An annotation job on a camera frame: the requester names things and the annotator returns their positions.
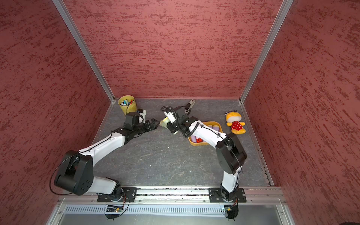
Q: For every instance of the aluminium front rail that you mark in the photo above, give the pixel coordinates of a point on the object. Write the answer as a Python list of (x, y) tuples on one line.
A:
[(197, 195)]

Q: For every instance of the yellow-green pen cup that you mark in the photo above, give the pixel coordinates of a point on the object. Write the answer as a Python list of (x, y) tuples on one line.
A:
[(127, 104)]

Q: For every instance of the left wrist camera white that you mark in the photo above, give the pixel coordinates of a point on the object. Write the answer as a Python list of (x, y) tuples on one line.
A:
[(142, 114)]

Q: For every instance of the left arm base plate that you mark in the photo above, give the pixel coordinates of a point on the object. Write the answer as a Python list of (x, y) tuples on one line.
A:
[(119, 195)]

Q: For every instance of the yellow plastic storage box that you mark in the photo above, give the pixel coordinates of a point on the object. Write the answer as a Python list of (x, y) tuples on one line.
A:
[(210, 124)]

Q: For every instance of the green flashlight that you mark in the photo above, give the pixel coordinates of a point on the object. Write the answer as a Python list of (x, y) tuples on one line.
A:
[(164, 122)]

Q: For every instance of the red white flashlight logo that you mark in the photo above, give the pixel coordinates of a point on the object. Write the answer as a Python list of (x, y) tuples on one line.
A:
[(198, 140)]

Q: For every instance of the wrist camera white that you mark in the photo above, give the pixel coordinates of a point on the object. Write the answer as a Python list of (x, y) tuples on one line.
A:
[(142, 114), (170, 116)]

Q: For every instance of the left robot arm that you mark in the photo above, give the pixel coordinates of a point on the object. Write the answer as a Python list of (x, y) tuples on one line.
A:
[(75, 173)]

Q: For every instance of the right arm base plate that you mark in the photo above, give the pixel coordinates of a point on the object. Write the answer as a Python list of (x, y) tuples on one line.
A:
[(220, 195)]

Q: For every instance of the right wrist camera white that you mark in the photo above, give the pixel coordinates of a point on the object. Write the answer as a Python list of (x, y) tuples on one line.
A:
[(170, 116)]

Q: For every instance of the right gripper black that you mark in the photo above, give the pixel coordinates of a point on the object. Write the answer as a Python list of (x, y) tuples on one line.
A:
[(172, 127)]

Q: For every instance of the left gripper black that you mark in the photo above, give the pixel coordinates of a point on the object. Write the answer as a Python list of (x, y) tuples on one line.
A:
[(149, 127)]

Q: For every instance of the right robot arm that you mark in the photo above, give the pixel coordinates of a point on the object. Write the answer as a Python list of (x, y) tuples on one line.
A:
[(230, 152)]

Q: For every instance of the yellow plush toy red dress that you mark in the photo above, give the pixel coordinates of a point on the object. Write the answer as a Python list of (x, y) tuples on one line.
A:
[(234, 121)]

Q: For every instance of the grey black stapler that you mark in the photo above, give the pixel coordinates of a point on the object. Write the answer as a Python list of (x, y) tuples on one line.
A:
[(189, 106)]

